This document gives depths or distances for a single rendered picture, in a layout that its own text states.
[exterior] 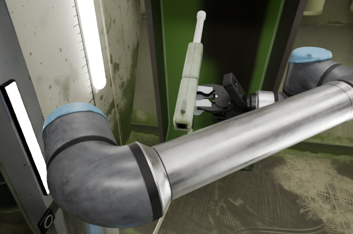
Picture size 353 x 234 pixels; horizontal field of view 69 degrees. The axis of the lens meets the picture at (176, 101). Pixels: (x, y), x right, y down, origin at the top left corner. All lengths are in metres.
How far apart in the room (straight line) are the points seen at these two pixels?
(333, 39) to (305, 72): 2.17
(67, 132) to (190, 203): 1.75
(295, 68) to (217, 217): 1.53
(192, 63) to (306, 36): 2.10
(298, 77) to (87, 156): 0.53
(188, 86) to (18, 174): 1.03
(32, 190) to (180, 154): 1.22
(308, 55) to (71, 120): 0.54
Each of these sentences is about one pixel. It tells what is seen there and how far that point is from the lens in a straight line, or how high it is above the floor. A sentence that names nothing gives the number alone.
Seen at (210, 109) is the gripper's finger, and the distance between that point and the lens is 0.72.
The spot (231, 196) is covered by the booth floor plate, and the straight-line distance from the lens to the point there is 2.20.
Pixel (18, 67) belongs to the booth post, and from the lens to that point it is 1.26.
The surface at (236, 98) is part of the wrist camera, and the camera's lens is 0.71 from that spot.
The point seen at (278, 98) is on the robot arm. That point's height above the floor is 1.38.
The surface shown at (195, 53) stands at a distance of 0.81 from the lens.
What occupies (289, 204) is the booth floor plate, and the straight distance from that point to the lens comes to 2.28.
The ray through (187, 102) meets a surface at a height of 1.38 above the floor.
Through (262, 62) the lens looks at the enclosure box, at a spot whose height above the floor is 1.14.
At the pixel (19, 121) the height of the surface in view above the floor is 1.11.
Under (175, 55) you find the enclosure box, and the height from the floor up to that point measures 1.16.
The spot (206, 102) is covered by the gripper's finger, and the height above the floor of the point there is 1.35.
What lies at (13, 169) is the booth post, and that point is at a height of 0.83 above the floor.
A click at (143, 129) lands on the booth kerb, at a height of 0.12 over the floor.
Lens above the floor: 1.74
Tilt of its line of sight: 32 degrees down
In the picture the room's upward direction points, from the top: straight up
